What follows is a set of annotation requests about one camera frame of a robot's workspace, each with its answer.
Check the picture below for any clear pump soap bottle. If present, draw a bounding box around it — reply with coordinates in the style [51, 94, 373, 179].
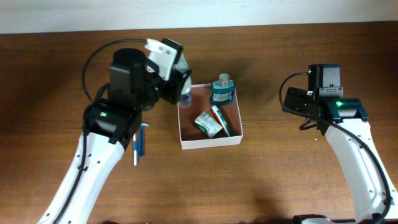
[174, 53, 192, 108]

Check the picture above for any blue Listerine mouthwash bottle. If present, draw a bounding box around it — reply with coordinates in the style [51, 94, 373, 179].
[210, 73, 236, 106]

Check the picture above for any white green soap packet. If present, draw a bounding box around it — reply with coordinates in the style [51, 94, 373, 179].
[194, 112, 223, 139]

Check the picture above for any teal Colgate toothpaste tube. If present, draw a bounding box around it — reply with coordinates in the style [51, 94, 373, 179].
[211, 105, 233, 137]

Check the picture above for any blue disposable razor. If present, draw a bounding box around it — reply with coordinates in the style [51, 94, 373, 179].
[139, 123, 149, 157]

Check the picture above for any blue white toothbrush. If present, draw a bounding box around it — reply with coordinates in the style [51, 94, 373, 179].
[132, 134, 139, 166]

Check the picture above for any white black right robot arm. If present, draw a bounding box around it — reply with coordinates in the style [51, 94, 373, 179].
[280, 87, 397, 223]

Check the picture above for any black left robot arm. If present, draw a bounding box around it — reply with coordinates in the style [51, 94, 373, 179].
[39, 47, 192, 223]

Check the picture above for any pink open box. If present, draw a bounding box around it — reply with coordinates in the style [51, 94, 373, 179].
[178, 84, 243, 150]

